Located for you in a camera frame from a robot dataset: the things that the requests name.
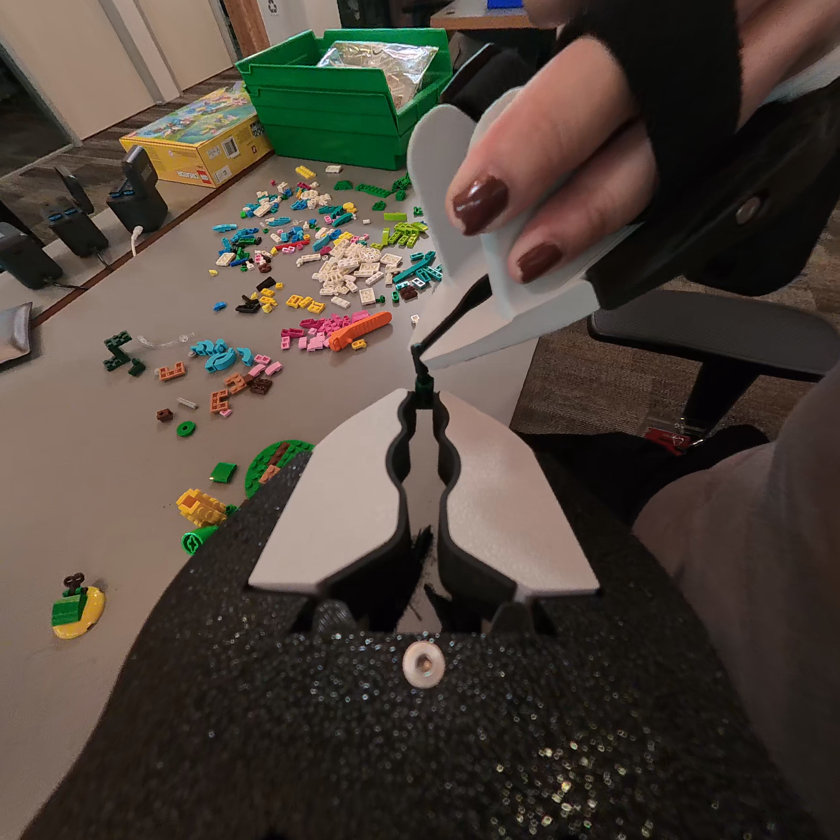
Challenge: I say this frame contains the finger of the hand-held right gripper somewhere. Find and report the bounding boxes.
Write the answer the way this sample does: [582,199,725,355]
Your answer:
[412,223,643,370]

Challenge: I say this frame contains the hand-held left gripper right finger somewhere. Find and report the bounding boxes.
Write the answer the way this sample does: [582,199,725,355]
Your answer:
[420,390,601,601]

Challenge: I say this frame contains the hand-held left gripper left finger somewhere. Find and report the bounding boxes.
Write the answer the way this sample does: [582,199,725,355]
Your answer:
[248,387,421,595]

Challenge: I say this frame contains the toy brick plant model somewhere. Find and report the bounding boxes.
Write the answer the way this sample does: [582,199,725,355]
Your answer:
[176,438,317,557]

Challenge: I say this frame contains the person's right hand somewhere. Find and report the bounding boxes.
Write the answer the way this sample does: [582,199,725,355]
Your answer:
[446,0,658,284]

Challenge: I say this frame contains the orange brick separator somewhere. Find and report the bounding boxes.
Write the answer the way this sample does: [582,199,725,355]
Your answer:
[327,310,394,353]

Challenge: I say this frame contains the pile of loose toy bricks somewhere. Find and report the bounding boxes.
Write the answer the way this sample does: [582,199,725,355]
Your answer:
[209,163,442,316]

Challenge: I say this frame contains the cluster of light blue bricks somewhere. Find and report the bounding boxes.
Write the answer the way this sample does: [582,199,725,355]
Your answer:
[189,338,254,373]

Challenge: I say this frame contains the person's grey sweater torso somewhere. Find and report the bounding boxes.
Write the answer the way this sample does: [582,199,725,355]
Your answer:
[631,377,840,834]

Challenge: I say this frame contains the small yellow green toy model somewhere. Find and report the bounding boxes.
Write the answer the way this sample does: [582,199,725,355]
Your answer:
[51,573,106,641]

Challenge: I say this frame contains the nested green plastic bins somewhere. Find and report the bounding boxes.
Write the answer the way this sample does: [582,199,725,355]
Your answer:
[234,27,455,173]

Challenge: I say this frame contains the silver foil bag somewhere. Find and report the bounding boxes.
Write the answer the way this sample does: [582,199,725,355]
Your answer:
[316,40,441,109]

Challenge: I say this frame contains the silver foil pouch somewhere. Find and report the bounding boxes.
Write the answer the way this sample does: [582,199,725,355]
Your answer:
[0,301,35,366]

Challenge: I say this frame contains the yellow toy box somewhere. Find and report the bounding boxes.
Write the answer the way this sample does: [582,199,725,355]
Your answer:
[119,81,274,190]

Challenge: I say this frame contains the black battery charger box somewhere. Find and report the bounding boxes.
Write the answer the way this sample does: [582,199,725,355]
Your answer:
[0,222,64,291]
[38,165,110,258]
[105,145,169,235]

